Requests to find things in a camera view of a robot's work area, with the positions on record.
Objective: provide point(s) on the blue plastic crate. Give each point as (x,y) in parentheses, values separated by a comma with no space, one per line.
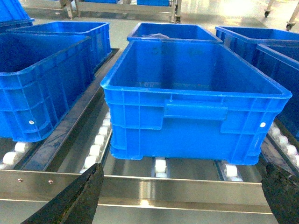
(97,31)
(41,78)
(13,15)
(244,40)
(191,100)
(172,32)
(281,63)

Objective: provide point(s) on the stainless steel shelf rack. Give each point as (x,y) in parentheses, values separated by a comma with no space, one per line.
(193,191)

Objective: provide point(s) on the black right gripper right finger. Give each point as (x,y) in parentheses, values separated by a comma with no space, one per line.
(281,190)

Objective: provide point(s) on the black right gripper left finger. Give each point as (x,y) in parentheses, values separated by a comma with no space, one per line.
(76,204)

